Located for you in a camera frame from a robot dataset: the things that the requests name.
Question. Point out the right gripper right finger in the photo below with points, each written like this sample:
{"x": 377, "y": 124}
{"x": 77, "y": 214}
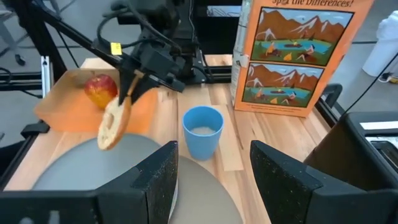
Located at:
{"x": 280, "y": 189}

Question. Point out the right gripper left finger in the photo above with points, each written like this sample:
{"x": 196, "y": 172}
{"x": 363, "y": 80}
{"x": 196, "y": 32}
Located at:
{"x": 149, "y": 199}

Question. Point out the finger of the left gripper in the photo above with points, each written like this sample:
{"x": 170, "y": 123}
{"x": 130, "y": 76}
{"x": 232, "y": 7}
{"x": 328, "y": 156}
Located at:
{"x": 126, "y": 87}
{"x": 143, "y": 90}

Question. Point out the red apple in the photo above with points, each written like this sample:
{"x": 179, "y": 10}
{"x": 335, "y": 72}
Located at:
{"x": 100, "y": 90}

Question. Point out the bagel half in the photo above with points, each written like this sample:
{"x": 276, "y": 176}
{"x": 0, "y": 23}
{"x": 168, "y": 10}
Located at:
{"x": 113, "y": 127}

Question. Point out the orange cereal box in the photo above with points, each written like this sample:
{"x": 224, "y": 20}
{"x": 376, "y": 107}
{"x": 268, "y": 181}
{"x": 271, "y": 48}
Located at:
{"x": 298, "y": 56}

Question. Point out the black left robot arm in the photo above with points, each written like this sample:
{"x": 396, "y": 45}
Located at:
{"x": 183, "y": 31}

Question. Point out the grey round woven placemat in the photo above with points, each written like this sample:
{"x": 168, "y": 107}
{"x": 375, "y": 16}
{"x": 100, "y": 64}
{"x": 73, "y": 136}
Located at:
{"x": 205, "y": 199}

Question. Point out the orange plastic tray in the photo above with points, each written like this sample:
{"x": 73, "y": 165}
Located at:
{"x": 62, "y": 109}

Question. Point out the grey round plate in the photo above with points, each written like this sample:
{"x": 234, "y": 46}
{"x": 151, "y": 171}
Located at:
{"x": 87, "y": 165}

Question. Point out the blue plastic cup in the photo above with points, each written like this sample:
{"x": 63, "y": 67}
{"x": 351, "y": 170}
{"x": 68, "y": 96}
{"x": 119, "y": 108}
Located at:
{"x": 202, "y": 143}

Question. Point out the black toaster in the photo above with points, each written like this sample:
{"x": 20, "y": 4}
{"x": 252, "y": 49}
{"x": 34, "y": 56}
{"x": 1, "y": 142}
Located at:
{"x": 357, "y": 149}

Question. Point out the white container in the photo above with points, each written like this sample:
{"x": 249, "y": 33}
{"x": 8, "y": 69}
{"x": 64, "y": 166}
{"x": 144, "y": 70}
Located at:
{"x": 382, "y": 46}

